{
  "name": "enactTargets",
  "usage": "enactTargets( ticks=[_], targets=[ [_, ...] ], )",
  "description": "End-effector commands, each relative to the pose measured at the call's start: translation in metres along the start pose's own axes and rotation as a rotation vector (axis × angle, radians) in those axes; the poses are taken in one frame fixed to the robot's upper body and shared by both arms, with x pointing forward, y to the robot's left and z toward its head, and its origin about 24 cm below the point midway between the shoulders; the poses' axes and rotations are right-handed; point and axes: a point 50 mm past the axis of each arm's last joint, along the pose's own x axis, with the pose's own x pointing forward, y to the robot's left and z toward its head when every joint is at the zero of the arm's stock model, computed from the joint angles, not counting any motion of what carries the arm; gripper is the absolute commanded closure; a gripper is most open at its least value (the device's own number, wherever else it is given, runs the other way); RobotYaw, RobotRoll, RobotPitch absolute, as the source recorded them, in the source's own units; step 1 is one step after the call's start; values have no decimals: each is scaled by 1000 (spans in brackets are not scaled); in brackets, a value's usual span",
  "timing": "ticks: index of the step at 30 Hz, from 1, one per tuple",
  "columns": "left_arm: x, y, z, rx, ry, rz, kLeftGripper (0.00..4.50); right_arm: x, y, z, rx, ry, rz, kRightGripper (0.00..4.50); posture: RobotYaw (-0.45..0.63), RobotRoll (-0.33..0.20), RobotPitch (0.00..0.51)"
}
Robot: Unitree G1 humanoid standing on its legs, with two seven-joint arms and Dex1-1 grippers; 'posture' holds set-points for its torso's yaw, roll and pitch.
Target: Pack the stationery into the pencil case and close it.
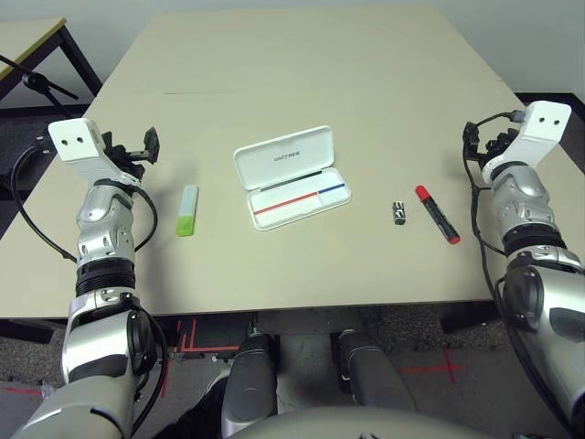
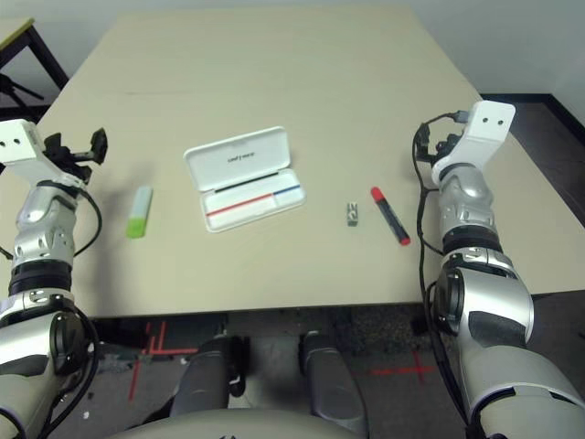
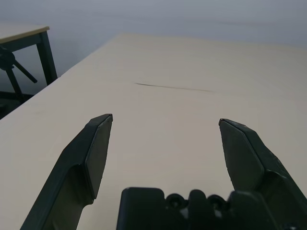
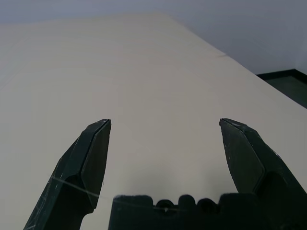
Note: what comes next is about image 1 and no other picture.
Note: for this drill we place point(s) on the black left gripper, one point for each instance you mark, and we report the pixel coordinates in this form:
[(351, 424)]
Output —
[(120, 155)]

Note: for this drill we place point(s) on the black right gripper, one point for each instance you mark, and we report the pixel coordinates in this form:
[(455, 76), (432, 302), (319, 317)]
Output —
[(500, 142)]

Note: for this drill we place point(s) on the red and black marker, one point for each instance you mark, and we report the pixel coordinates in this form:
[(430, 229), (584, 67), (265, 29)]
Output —
[(436, 215)]

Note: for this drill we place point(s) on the white plastic pencil case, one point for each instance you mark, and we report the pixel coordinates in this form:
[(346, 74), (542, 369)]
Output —
[(283, 155)]

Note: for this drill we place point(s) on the black tripod stand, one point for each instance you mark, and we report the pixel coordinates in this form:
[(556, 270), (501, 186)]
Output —
[(34, 81)]

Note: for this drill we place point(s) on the black table base beam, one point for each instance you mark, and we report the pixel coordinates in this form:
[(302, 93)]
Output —
[(466, 318), (27, 331)]

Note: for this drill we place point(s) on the grey robot right leg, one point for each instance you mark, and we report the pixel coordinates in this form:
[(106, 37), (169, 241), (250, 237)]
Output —
[(370, 370)]

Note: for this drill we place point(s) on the grey robot leg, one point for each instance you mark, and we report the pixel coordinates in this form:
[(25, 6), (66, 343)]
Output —
[(251, 379), (370, 370)]

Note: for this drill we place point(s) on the grey robot left leg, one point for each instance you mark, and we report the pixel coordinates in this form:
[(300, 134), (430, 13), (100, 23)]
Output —
[(251, 379)]

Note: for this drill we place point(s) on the grey robot torso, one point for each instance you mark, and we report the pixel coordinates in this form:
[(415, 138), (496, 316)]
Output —
[(320, 425)]

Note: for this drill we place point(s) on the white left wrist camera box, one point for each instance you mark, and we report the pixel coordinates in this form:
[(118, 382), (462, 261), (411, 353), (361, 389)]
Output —
[(75, 142)]

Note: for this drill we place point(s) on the beige side table black frame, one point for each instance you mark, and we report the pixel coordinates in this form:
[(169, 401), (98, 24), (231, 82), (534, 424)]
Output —
[(27, 41)]

